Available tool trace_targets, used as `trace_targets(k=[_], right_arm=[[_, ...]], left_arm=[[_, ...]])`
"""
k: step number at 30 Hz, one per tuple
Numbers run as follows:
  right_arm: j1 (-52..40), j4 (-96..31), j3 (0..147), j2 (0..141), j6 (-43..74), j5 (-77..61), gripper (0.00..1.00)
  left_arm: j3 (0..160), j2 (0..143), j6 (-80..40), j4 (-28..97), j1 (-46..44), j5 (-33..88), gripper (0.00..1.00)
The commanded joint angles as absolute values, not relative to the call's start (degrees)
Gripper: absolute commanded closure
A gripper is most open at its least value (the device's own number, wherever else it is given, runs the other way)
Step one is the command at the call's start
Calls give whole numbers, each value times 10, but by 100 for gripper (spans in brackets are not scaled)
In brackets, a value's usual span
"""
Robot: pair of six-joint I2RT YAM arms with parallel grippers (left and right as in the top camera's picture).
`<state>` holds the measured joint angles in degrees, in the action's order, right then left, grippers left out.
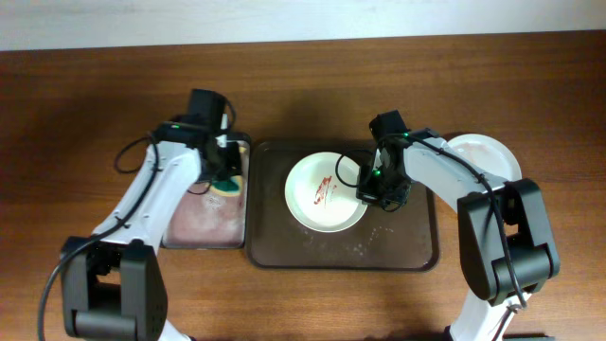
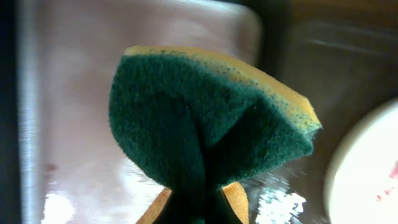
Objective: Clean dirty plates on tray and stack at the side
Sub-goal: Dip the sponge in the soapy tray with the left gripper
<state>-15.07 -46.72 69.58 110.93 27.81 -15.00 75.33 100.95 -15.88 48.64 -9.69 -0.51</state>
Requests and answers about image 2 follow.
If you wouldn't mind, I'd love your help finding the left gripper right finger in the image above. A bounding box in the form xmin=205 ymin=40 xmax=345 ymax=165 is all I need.
xmin=205 ymin=189 xmax=242 ymax=224

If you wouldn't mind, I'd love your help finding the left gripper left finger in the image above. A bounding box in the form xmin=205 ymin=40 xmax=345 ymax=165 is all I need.
xmin=153 ymin=191 xmax=195 ymax=224

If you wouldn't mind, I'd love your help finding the green and yellow sponge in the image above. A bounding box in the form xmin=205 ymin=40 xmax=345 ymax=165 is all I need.
xmin=108 ymin=45 xmax=323 ymax=224

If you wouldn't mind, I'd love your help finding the white plate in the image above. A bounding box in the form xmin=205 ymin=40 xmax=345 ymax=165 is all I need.
xmin=323 ymin=99 xmax=397 ymax=224

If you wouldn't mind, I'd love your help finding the small black sponge tray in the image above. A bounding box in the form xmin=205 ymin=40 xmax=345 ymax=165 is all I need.
xmin=16 ymin=0 xmax=262 ymax=223

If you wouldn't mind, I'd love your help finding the large brown serving tray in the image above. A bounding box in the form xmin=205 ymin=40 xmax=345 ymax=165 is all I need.
xmin=245 ymin=0 xmax=397 ymax=223

